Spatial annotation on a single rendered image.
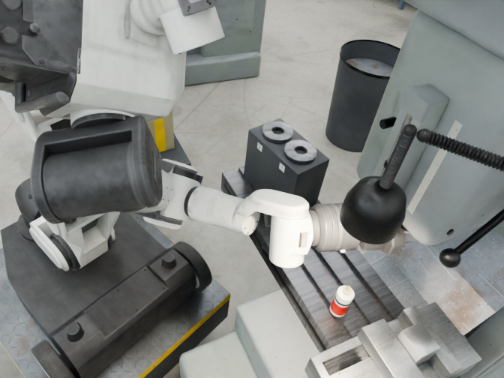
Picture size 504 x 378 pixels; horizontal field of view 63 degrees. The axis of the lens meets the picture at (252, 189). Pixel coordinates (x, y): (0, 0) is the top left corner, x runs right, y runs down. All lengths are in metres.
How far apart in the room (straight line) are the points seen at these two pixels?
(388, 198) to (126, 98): 0.35
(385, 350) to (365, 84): 1.96
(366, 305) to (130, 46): 0.82
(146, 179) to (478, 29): 0.41
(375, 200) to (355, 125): 2.38
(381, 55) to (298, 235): 2.44
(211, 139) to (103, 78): 2.36
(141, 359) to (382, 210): 1.19
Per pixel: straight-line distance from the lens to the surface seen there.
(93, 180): 0.55
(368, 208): 0.47
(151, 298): 1.41
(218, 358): 1.20
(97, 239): 1.37
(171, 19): 0.51
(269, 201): 0.72
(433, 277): 1.25
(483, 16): 0.51
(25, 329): 1.68
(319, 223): 0.73
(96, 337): 1.37
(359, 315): 1.11
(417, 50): 0.61
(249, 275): 2.16
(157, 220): 0.81
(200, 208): 0.80
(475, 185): 0.62
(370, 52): 3.06
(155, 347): 1.55
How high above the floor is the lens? 1.81
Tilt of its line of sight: 45 degrees down
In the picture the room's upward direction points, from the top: 8 degrees clockwise
